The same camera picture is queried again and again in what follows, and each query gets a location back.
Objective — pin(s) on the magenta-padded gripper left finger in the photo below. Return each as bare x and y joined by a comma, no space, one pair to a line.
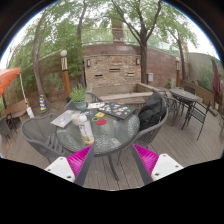
75,162

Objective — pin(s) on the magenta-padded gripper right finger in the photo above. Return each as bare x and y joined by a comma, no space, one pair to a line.
149,160

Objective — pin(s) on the round glass patio table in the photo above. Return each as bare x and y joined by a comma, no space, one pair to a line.
98,133

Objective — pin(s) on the white cup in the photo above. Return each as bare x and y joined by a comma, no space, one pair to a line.
76,118

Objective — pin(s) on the silver laptop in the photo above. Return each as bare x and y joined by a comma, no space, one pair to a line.
62,119

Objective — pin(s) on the flat round red coaster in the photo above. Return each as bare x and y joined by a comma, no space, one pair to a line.
101,122

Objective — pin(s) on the black backpack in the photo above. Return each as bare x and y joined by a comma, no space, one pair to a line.
152,111

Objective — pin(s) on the black laptop with stickers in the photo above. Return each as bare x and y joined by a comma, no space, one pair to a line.
116,110

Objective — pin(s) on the black metal patio chair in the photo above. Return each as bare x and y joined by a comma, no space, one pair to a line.
197,116
171,105

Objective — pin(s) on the white paper sheet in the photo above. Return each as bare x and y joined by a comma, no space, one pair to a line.
95,105

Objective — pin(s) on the potted green plant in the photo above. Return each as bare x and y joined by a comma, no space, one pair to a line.
79,96

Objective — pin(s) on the round dark patio table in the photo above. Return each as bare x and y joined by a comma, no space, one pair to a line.
183,95

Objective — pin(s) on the folded maroon patio umbrella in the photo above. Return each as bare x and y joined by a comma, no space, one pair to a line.
216,83

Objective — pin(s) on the orange patio umbrella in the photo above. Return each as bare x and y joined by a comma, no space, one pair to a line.
8,78

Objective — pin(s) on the wooden lamp post white globe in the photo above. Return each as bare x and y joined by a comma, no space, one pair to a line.
65,76

